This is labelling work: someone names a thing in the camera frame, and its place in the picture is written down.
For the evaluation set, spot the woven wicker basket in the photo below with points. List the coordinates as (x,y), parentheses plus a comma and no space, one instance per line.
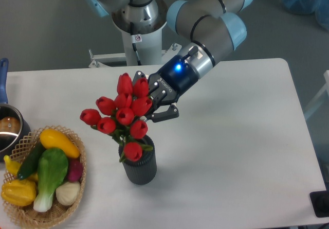
(27,217)

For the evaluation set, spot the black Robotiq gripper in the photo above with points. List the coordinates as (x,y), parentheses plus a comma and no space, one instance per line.
(166,86)

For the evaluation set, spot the dark grey ribbed vase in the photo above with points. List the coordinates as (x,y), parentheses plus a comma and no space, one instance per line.
(141,167)

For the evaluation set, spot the white garlic bulb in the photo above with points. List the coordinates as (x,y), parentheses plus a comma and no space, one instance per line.
(67,193)

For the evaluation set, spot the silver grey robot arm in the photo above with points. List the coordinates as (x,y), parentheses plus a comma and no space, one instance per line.
(186,39)

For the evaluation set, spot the purple red radish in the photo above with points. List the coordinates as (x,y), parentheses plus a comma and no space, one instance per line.
(75,170)

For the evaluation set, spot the yellow squash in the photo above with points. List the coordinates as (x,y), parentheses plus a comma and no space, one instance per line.
(51,138)

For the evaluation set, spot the dark green cucumber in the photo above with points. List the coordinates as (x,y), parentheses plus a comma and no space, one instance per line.
(30,164)

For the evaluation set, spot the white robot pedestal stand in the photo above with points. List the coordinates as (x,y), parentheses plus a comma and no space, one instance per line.
(139,49)

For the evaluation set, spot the yellow bell pepper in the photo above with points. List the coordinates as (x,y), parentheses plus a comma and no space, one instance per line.
(19,192)

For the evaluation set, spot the red tulip bouquet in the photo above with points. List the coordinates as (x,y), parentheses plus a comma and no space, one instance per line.
(121,118)

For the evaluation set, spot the blue handled saucepan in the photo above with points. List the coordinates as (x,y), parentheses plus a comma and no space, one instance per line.
(13,126)

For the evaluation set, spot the small yellow banana pepper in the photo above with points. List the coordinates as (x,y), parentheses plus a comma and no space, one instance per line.
(13,167)

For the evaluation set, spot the green bok choy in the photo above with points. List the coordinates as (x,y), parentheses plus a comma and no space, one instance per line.
(52,169)

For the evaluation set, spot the black device at edge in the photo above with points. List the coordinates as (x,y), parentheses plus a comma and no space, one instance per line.
(319,201)

